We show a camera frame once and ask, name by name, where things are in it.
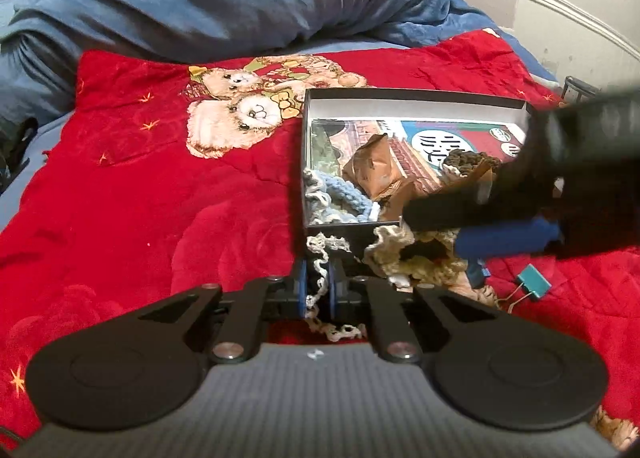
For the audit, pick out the grey metal object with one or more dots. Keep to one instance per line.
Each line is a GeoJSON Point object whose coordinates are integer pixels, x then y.
{"type": "Point", "coordinates": [577, 87]}

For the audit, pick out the red bear print blanket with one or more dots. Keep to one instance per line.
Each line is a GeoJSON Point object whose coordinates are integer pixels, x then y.
{"type": "Point", "coordinates": [150, 198]}

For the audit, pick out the brown triangular packet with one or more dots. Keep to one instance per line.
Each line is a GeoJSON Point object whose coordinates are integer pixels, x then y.
{"type": "Point", "coordinates": [377, 167]}

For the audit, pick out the beige crochet doily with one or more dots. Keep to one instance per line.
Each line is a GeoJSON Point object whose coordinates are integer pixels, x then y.
{"type": "Point", "coordinates": [425, 258]}

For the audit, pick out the dark cloth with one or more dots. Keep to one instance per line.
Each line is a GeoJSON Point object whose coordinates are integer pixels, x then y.
{"type": "Point", "coordinates": [17, 147]}

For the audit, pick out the white crochet lace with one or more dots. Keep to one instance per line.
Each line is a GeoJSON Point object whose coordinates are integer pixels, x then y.
{"type": "Point", "coordinates": [318, 288]}

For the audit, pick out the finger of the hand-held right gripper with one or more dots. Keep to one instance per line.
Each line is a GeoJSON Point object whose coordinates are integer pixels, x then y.
{"type": "Point", "coordinates": [450, 210]}
{"type": "Point", "coordinates": [505, 238]}

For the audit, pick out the light blue crochet piece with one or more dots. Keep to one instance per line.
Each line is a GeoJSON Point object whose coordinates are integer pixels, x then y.
{"type": "Point", "coordinates": [340, 193]}

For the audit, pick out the printed picture card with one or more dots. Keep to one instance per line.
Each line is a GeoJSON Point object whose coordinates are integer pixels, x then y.
{"type": "Point", "coordinates": [450, 135]}

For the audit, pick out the black cardboard box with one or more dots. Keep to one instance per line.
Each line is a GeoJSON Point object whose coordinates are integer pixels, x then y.
{"type": "Point", "coordinates": [330, 233]}

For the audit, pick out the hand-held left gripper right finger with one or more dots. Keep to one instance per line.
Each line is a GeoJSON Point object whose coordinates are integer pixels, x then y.
{"type": "Point", "coordinates": [332, 290]}

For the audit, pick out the dark grey crochet coaster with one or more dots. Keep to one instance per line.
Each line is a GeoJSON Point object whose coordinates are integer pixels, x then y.
{"type": "Point", "coordinates": [462, 157]}

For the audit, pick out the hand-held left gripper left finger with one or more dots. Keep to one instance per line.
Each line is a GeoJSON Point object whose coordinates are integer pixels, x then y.
{"type": "Point", "coordinates": [300, 290]}

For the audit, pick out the blue binder clip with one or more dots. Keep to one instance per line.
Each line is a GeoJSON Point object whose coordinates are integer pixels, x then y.
{"type": "Point", "coordinates": [532, 283]}

